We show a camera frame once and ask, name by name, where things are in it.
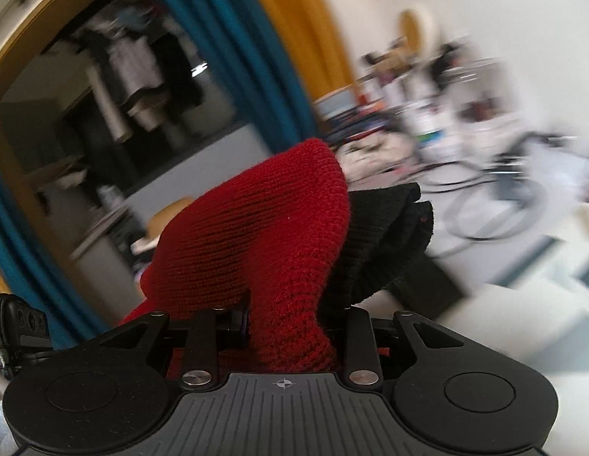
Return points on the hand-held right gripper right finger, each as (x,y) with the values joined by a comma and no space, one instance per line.
(360,342)

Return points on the red knit sweater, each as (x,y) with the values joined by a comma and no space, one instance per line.
(266,247)

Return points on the yellow curtain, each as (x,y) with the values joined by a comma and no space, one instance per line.
(299,23)

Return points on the straw hat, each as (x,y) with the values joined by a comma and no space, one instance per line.
(164,225)

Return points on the black knit cloth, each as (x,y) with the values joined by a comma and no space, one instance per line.
(384,242)

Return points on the round wooden board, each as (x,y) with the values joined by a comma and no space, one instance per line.
(417,21)

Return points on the cluttered shelf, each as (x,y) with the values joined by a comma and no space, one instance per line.
(408,99)

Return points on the blue curtain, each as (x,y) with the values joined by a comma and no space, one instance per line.
(256,57)
(33,270)

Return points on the black box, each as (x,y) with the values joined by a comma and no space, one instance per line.
(429,287)

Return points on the hanging clothes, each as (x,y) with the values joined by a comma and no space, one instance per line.
(133,71)

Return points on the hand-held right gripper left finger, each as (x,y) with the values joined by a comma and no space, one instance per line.
(206,337)

